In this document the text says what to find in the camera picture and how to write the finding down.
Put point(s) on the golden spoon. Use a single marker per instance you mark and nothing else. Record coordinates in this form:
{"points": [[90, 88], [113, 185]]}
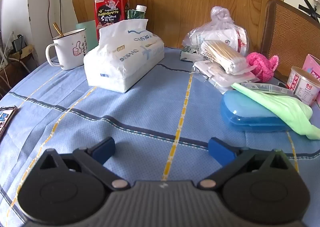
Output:
{"points": [[58, 29]]}

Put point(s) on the clear plastic case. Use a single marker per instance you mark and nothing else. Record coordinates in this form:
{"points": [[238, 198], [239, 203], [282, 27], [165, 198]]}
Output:
{"points": [[275, 89]]}

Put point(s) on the cotton swab pack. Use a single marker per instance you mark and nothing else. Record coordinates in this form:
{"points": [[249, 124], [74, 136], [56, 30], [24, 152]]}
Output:
{"points": [[222, 54]]}

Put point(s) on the clear bag of paper cups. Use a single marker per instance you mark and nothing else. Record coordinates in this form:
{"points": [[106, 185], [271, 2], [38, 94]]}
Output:
{"points": [[220, 34]]}

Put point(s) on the pale green card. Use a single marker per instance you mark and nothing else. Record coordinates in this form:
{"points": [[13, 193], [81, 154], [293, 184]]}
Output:
{"points": [[90, 29]]}

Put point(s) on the green pouch with white cap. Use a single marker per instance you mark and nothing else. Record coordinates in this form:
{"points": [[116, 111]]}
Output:
{"points": [[136, 13]]}

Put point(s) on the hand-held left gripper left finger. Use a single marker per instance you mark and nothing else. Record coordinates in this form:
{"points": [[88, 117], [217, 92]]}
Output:
{"points": [[103, 150]]}

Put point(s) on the pink tin box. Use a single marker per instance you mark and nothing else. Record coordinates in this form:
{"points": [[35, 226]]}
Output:
{"points": [[312, 66]]}

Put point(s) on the small green printed packet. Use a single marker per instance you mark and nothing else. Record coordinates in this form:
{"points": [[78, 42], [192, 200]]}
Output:
{"points": [[188, 53]]}

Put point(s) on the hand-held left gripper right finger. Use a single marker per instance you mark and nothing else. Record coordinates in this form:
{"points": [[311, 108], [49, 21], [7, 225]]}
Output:
{"points": [[220, 150]]}

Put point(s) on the white packet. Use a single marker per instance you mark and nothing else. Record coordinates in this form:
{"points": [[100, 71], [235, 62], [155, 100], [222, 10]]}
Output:
{"points": [[225, 79]]}

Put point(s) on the red tin box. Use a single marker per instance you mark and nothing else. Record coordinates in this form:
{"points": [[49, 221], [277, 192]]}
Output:
{"points": [[111, 4]]}

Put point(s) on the blue checked tablecloth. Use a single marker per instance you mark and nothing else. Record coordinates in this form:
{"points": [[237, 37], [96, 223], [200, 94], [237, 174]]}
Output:
{"points": [[150, 107]]}

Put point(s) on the blue plastic case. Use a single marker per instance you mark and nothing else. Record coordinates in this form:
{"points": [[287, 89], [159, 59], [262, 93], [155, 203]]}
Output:
{"points": [[242, 109]]}

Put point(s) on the black tape cross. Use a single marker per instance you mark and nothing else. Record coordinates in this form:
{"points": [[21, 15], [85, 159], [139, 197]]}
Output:
{"points": [[311, 8]]}

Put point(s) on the pink fluffy cloth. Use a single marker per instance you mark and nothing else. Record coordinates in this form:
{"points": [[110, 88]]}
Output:
{"points": [[262, 67]]}

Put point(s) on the light green cloth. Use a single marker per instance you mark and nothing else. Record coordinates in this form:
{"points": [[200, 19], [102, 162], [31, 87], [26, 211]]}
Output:
{"points": [[287, 109]]}

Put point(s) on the white enamel mug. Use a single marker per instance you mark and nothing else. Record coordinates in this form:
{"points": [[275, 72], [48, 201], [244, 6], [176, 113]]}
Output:
{"points": [[72, 52]]}

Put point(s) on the food can with pink label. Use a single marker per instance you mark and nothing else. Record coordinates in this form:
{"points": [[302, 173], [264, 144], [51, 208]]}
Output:
{"points": [[303, 87]]}

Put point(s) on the phone with printed case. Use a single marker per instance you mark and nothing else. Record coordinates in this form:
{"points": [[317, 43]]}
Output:
{"points": [[6, 117]]}

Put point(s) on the white tissue pack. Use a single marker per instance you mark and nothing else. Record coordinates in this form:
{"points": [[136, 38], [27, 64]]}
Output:
{"points": [[125, 62]]}

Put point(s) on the dark charger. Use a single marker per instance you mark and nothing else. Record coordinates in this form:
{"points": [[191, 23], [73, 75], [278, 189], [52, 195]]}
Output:
{"points": [[17, 43]]}

